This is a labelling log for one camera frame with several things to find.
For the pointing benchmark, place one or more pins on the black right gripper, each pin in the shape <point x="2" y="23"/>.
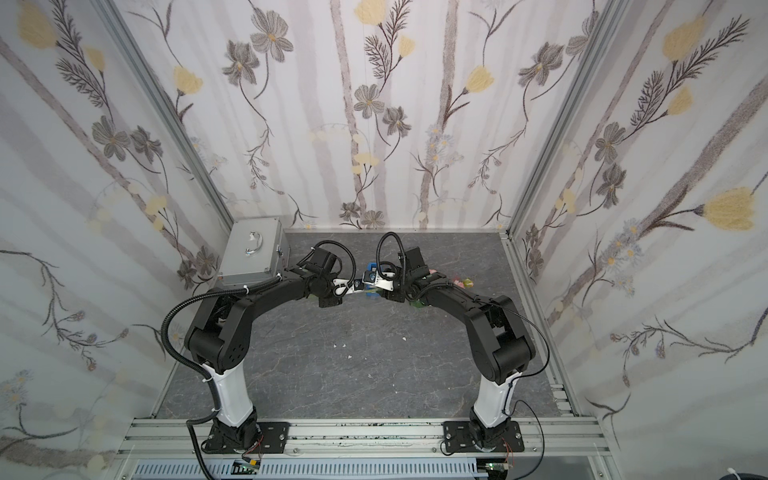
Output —
<point x="411" y="288"/>

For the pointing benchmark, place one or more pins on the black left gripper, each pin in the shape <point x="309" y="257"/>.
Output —
<point x="330" y="291"/>

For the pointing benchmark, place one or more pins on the pink artificial flower bouquet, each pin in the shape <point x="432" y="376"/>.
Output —
<point x="434" y="290"/>

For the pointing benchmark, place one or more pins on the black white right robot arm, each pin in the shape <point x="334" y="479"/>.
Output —
<point x="500" y="343"/>

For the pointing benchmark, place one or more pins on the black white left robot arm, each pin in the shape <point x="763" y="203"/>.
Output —
<point x="220" y="336"/>

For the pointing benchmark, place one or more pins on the blue tape dispenser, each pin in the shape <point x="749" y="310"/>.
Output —
<point x="369" y="280"/>

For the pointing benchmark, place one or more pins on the silver aluminium case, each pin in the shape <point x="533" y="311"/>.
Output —
<point x="257" y="251"/>

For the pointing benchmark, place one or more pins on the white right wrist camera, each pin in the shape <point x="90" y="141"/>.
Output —
<point x="385" y="282"/>

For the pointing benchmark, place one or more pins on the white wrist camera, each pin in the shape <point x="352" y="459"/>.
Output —
<point x="385" y="282"/>
<point x="343" y="287"/>

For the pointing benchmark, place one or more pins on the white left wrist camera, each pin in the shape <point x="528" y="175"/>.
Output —
<point x="343" y="287"/>

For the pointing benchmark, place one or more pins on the white slotted cable duct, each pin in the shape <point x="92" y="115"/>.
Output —
<point x="354" y="468"/>

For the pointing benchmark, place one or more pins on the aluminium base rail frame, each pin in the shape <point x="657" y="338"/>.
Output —
<point x="559" y="448"/>

